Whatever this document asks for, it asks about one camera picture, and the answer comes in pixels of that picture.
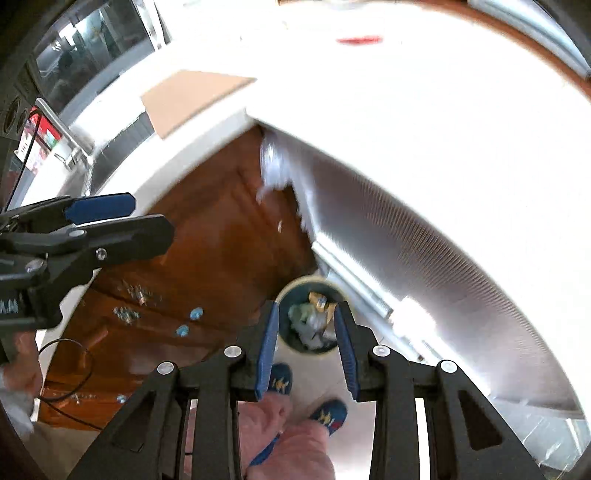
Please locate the metal sink rack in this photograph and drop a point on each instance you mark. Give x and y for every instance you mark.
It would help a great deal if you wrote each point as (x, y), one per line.
(124, 134)

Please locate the red foil packet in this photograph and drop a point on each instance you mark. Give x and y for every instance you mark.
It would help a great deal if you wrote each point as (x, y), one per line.
(360, 40)

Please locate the window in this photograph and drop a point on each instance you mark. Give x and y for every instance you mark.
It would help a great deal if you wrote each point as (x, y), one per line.
(92, 55)

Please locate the wooden cabinet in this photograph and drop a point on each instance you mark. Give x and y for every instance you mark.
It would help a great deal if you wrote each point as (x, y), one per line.
(207, 240)

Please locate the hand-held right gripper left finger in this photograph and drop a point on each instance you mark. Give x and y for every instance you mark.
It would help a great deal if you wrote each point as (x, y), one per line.
(268, 350)

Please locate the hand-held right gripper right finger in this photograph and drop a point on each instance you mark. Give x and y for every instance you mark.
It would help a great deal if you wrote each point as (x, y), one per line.
(346, 355)

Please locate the round trash bin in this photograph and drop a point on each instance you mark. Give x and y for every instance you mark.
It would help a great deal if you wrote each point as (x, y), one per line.
(287, 308)

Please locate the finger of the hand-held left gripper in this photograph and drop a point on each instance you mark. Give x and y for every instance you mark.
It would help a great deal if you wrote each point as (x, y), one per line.
(99, 207)
(134, 235)

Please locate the brown cardboard sheet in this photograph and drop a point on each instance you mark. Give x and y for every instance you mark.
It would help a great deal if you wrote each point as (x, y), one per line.
(194, 101)

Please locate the clear plastic bag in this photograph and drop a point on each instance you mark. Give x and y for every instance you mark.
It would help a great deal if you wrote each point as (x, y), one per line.
(16, 413)

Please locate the person's left hand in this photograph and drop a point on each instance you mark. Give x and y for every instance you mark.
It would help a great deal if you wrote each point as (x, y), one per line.
(23, 369)

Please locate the blue slipper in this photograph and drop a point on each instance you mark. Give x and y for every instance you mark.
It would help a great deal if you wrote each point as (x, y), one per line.
(279, 381)
(330, 415)

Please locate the red printed package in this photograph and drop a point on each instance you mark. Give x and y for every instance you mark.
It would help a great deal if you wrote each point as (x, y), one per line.
(39, 136)

